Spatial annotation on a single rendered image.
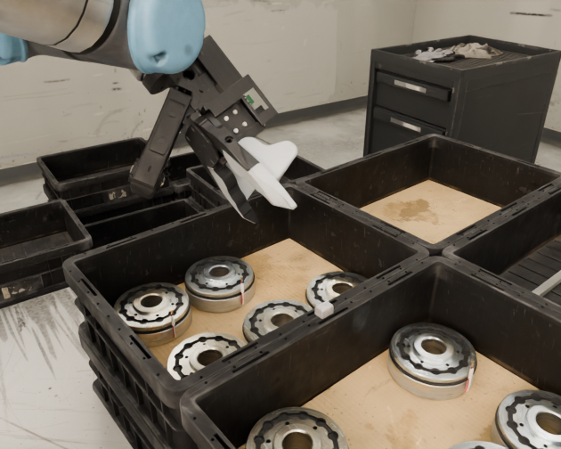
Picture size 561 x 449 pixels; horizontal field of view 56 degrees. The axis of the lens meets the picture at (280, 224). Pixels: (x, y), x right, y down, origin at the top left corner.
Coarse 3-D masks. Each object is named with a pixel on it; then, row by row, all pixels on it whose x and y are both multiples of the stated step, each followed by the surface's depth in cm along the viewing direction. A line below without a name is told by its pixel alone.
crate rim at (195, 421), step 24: (432, 264) 69; (456, 264) 69; (384, 288) 64; (504, 288) 64; (336, 312) 60; (552, 312) 60; (288, 336) 56; (312, 336) 57; (240, 360) 53; (264, 360) 53; (216, 384) 50; (192, 408) 48; (192, 432) 47; (216, 432) 45
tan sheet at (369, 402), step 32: (384, 352) 69; (352, 384) 64; (384, 384) 64; (480, 384) 64; (512, 384) 64; (352, 416) 60; (384, 416) 60; (416, 416) 60; (448, 416) 60; (480, 416) 60; (352, 448) 56; (384, 448) 56; (416, 448) 56
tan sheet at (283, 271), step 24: (288, 240) 94; (264, 264) 87; (288, 264) 87; (312, 264) 87; (264, 288) 81; (288, 288) 81; (192, 312) 76; (240, 312) 76; (192, 336) 71; (240, 336) 71
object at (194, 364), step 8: (208, 344) 64; (216, 344) 64; (192, 352) 63; (200, 352) 63; (208, 352) 64; (216, 352) 64; (224, 352) 63; (192, 360) 62; (192, 368) 61; (200, 368) 61
